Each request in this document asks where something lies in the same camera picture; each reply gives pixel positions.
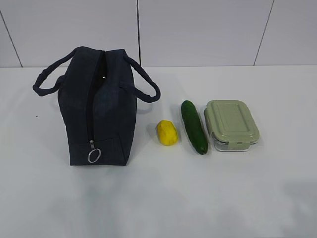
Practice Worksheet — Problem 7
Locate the dark navy lunch bag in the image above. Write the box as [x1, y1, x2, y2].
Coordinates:
[33, 46, 160, 166]

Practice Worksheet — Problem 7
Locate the yellow lemon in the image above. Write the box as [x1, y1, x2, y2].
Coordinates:
[157, 120, 179, 146]

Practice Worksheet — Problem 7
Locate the green lidded glass container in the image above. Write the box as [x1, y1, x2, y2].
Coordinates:
[204, 100, 260, 152]

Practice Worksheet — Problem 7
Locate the green cucumber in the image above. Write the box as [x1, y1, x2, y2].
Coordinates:
[181, 100, 209, 155]

